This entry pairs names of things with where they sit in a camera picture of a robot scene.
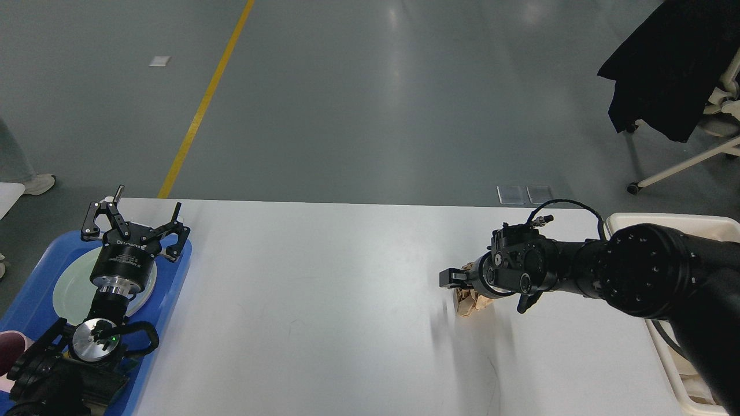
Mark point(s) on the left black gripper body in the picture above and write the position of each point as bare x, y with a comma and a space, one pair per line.
124, 266

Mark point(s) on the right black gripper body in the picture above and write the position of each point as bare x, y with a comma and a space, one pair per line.
481, 278

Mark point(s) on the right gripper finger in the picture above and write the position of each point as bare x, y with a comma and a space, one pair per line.
453, 278

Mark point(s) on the brown paper ball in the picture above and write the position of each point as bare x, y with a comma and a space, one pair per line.
467, 301

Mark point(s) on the mint green plate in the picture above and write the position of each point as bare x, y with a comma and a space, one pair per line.
73, 292

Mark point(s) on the pink ribbed mug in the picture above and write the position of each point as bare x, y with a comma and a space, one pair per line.
13, 345

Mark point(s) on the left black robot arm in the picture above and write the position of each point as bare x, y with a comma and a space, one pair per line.
95, 309

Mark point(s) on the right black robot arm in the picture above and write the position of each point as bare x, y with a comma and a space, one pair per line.
645, 270

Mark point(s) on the person's white shoe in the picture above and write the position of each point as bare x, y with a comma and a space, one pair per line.
39, 184

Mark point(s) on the floor outlet plate left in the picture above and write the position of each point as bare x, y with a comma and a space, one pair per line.
511, 195

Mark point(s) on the floor outlet plate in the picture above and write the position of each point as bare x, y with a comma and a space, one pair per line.
539, 194
511, 195

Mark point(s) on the person's grey trouser leg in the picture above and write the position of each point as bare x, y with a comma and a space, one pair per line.
15, 167

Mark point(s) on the floor outlet plate right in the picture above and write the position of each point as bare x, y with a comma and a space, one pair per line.
539, 194

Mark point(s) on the beige plastic bin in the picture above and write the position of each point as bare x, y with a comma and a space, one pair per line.
691, 392

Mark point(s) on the black jacket on chair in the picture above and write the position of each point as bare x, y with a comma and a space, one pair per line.
666, 70

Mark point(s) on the white office chair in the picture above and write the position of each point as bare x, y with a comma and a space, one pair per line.
721, 113

